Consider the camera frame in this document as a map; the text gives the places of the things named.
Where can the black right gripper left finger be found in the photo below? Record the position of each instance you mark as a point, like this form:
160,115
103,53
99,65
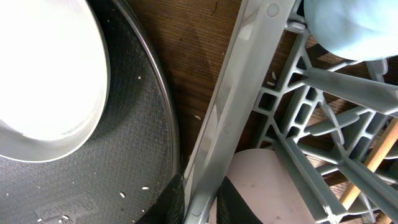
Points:
170,205

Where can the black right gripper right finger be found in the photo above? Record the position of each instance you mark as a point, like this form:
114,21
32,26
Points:
231,207

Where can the pink plastic cup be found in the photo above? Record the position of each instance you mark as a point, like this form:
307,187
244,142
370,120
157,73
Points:
267,188

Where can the wooden chopstick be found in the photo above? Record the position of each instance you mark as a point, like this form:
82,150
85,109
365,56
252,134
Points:
382,218
364,179

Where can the light blue plastic cup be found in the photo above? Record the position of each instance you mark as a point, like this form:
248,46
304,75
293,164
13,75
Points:
363,30

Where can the grey dishwasher rack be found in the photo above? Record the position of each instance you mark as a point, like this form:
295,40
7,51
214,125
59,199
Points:
279,89

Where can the round black serving tray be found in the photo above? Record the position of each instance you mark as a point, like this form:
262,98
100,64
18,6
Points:
117,175

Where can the grey round plate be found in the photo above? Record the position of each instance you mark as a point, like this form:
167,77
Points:
55,76

